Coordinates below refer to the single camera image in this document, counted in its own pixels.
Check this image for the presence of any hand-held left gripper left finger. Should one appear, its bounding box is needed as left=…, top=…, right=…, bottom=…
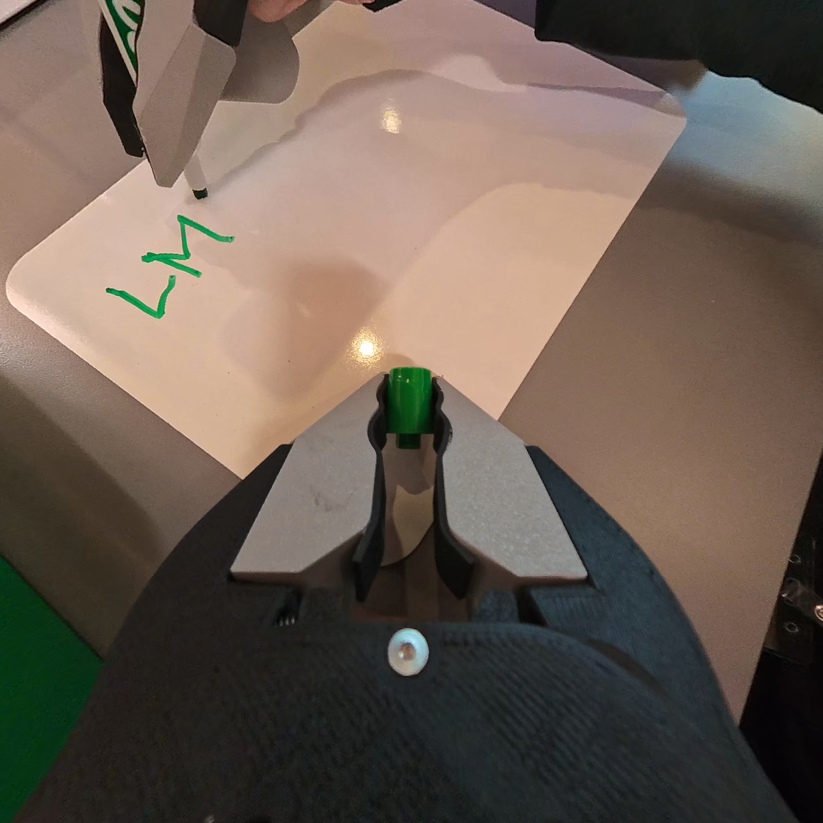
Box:
left=230, top=375, right=391, bottom=602

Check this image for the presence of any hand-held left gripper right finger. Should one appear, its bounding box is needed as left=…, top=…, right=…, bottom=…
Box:
left=431, top=376, right=587, bottom=598

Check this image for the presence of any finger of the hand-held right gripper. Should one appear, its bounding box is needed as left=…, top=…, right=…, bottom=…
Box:
left=220, top=19, right=301, bottom=105
left=99, top=26, right=236, bottom=189

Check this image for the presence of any white dry-erase marker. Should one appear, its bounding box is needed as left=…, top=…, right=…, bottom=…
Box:
left=103, top=0, right=211, bottom=201

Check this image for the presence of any green marker cap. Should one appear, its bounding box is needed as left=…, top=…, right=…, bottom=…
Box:
left=387, top=366, right=433, bottom=449

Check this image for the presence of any white whiteboard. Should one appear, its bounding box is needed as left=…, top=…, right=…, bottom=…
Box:
left=5, top=0, right=689, bottom=480

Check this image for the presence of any person's right hand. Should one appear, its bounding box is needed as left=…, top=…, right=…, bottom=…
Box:
left=247, top=0, right=361, bottom=24

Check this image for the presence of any green plastic bin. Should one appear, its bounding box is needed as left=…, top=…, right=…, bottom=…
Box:
left=0, top=556, right=105, bottom=823

